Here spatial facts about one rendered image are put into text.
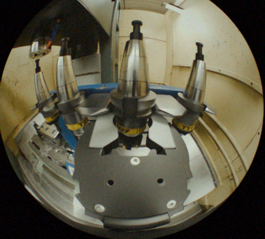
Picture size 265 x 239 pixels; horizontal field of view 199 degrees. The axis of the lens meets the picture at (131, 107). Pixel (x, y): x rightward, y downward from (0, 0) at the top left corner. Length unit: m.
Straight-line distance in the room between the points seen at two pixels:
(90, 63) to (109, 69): 0.20
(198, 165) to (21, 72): 2.12
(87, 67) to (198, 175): 1.18
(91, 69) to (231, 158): 1.16
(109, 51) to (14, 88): 1.43
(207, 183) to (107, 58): 1.19
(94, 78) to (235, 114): 1.03
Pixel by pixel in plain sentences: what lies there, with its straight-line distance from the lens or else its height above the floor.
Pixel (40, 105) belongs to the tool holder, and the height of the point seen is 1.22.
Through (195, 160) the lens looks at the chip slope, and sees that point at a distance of 0.62.
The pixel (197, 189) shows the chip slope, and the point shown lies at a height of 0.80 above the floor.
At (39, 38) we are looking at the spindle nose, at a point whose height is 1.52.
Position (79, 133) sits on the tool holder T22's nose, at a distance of 0.17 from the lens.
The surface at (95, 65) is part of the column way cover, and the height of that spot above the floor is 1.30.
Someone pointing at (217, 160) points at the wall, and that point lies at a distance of 0.60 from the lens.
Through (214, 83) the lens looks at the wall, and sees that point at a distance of 0.57.
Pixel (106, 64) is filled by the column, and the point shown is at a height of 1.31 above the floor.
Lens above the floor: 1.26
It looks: 29 degrees down
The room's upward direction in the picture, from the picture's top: 2 degrees clockwise
